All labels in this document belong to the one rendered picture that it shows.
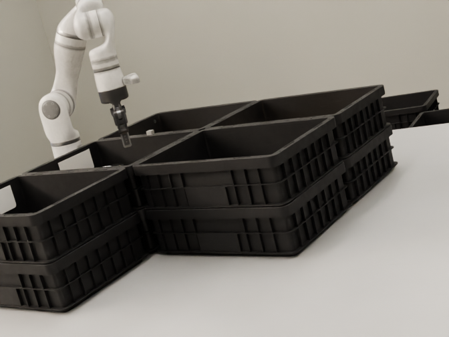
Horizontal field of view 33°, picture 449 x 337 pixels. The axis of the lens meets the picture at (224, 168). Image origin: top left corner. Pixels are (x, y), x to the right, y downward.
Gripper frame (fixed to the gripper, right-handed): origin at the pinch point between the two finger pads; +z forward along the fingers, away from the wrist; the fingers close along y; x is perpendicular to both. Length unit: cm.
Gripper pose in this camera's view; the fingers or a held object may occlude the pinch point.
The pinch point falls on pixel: (125, 139)
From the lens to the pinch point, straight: 203.1
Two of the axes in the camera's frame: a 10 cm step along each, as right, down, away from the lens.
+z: 2.3, 9.4, 2.4
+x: 9.6, -2.6, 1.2
